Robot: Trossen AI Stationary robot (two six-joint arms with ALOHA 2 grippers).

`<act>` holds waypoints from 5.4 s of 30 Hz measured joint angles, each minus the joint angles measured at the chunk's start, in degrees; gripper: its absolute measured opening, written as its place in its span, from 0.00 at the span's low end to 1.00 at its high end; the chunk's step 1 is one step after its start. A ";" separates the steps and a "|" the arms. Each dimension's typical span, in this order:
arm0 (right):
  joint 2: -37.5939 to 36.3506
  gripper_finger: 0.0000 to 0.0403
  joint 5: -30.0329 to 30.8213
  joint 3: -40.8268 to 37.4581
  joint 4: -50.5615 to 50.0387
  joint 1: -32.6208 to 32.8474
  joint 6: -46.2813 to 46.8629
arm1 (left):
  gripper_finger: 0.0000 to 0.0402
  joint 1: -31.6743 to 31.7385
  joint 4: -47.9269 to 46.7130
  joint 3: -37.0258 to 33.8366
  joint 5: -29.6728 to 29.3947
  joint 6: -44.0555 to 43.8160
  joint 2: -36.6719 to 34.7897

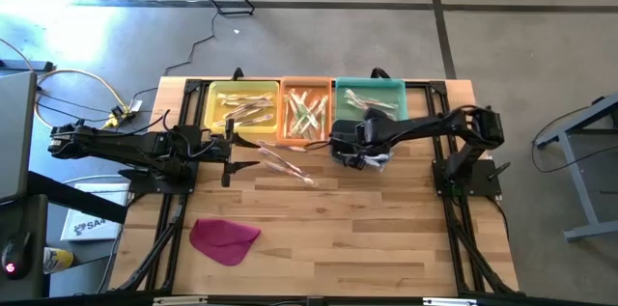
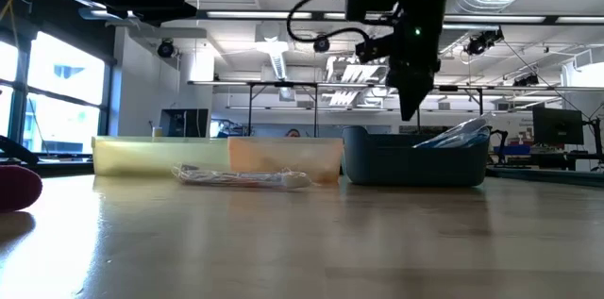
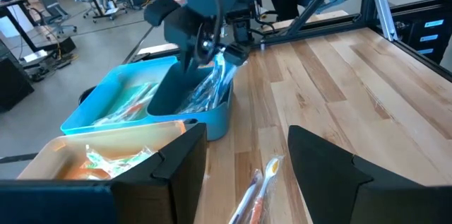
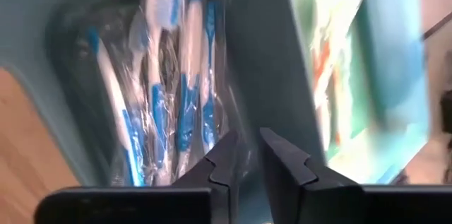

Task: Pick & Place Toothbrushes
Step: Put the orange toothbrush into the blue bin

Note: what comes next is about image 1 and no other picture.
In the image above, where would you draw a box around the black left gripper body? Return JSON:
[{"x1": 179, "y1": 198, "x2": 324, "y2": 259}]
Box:
[{"x1": 192, "y1": 119, "x2": 237, "y2": 189}]

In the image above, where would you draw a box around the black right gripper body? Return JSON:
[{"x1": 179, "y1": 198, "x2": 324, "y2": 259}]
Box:
[{"x1": 330, "y1": 107, "x2": 393, "y2": 172}]

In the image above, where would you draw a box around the blue toothbrush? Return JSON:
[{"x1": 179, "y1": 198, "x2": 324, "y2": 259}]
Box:
[{"x1": 364, "y1": 150, "x2": 395, "y2": 173}]

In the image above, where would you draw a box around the orange toothbrush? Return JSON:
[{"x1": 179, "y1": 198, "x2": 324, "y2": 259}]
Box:
[
  {"x1": 346, "y1": 88, "x2": 400, "y2": 110},
  {"x1": 345, "y1": 98, "x2": 398, "y2": 122},
  {"x1": 351, "y1": 92, "x2": 382, "y2": 117}
]

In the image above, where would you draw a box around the dark green plastic basket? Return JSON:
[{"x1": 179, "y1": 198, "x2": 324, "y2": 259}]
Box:
[{"x1": 327, "y1": 119, "x2": 392, "y2": 166}]

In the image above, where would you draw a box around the yellow plastic bin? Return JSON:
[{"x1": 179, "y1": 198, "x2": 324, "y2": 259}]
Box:
[{"x1": 205, "y1": 79, "x2": 281, "y2": 134}]

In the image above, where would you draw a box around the teal plastic bin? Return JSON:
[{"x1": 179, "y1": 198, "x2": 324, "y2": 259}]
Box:
[{"x1": 334, "y1": 76, "x2": 410, "y2": 132}]

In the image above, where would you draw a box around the magenta cloth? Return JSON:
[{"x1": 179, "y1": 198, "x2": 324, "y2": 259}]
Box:
[{"x1": 188, "y1": 217, "x2": 263, "y2": 267}]

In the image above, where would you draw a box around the orange plastic bin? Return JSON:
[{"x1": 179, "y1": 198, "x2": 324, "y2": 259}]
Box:
[{"x1": 277, "y1": 76, "x2": 334, "y2": 148}]

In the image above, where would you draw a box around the white printed box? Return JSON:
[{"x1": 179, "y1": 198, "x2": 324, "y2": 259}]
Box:
[{"x1": 60, "y1": 182, "x2": 130, "y2": 243}]

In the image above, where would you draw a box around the silver aluminium bar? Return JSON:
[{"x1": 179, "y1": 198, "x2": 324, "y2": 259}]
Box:
[
  {"x1": 153, "y1": 295, "x2": 209, "y2": 306},
  {"x1": 423, "y1": 297, "x2": 479, "y2": 306}
]

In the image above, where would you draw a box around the yellow can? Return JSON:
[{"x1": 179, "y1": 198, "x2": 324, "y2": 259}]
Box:
[{"x1": 42, "y1": 246, "x2": 75, "y2": 274}]

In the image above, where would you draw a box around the grey laptop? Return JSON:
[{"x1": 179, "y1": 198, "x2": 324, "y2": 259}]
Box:
[{"x1": 0, "y1": 70, "x2": 39, "y2": 204}]

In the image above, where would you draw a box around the black metal bar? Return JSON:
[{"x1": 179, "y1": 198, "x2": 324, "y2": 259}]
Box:
[{"x1": 0, "y1": 58, "x2": 55, "y2": 73}]

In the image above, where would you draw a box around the black computer mouse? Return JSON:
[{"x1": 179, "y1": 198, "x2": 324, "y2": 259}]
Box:
[{"x1": 0, "y1": 231, "x2": 33, "y2": 281}]

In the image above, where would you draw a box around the black fan power cable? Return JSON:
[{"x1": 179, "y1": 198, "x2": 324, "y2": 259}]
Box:
[{"x1": 129, "y1": 10, "x2": 218, "y2": 104}]

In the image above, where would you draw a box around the yellow extension cable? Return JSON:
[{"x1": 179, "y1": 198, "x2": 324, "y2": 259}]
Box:
[{"x1": 33, "y1": 68, "x2": 131, "y2": 137}]

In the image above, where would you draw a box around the grey metal table frame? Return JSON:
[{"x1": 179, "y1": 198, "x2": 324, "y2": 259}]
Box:
[{"x1": 534, "y1": 92, "x2": 618, "y2": 243}]

